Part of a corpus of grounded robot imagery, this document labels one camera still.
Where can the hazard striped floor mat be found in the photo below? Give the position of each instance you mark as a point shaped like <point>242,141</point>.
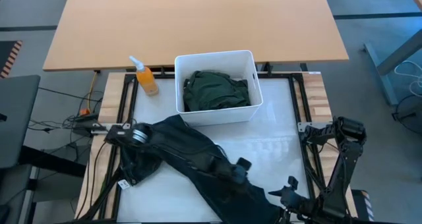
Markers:
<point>11,57</point>

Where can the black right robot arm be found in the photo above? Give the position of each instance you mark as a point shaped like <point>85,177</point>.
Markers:
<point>339,181</point>

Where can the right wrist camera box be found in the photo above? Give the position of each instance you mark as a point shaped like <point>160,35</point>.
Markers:
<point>293,182</point>

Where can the white perforated plastic basket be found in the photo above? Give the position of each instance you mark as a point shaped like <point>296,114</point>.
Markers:
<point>217,118</point>

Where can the grey desk leg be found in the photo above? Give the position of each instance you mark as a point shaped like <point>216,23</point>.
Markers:
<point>395,57</point>

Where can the orange plug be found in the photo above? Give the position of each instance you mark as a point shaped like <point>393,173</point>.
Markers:
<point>85,112</point>

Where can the dark green garment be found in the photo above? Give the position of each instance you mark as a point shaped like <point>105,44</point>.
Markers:
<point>214,92</point>

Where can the hazard striped block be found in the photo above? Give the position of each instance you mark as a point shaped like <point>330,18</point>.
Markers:
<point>364,204</point>

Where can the orange spray bottle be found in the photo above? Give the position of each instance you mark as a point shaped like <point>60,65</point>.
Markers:
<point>147,80</point>

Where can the blue denim jeans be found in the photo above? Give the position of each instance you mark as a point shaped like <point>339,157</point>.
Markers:
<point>194,151</point>

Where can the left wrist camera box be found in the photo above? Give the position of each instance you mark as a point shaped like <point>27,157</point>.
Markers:
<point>244,164</point>

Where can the dark grey flat panel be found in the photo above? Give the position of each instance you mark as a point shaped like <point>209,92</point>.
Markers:
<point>18,118</point>

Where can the brown wooden desk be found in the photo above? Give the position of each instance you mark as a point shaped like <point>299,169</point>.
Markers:
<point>198,23</point>

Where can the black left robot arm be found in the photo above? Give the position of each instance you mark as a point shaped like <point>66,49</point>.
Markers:
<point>122,135</point>

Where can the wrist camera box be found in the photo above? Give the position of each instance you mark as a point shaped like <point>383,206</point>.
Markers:
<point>293,182</point>
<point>244,164</point>

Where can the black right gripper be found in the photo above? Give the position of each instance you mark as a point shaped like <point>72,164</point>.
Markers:
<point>293,197</point>

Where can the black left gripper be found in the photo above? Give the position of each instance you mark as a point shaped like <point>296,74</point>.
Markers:
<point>236,175</point>

